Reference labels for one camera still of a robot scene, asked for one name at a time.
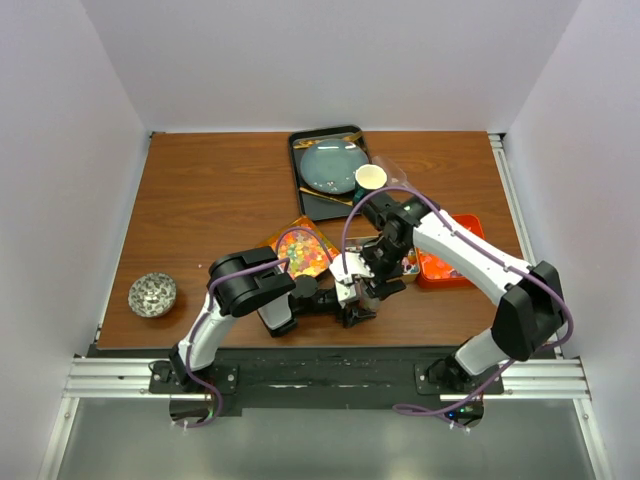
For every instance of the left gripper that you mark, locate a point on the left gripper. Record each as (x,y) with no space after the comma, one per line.
(355,314)

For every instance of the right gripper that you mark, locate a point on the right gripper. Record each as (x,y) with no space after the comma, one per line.
(382,289)

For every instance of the orange tray of lollipops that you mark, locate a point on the orange tray of lollipops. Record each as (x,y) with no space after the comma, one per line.
(437,274)

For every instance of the gold tin of gummy candies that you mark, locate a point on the gold tin of gummy candies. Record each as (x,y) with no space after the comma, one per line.
(309,250)

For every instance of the clear plastic scoop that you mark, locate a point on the clear plastic scoop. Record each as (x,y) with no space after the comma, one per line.
(395,175)

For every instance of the clear glass jar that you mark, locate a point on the clear glass jar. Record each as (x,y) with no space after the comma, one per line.
(368,302)

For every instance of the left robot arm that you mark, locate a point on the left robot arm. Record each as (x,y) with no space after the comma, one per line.
(258,281)

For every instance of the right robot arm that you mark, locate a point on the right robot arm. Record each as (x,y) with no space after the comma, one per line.
(529,300)

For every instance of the gold knife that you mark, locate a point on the gold knife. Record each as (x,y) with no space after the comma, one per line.
(326,197)

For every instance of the dark green mug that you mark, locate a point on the dark green mug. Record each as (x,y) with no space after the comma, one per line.
(368,178)

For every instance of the blue-grey ceramic plate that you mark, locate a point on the blue-grey ceramic plate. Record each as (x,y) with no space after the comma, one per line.
(329,166)

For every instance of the black serving tray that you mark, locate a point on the black serving tray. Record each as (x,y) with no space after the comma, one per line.
(318,209)

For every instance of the gold fork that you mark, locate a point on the gold fork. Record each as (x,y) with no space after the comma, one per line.
(304,144)

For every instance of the silver patterned bowl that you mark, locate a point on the silver patterned bowl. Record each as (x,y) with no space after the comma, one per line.
(153,295)

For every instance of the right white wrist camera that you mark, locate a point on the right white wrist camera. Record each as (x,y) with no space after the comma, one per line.
(348,267)

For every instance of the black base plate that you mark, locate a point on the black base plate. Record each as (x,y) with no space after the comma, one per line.
(373,378)

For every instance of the aluminium frame rail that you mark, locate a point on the aluminium frame rail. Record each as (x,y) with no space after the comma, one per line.
(203,196)

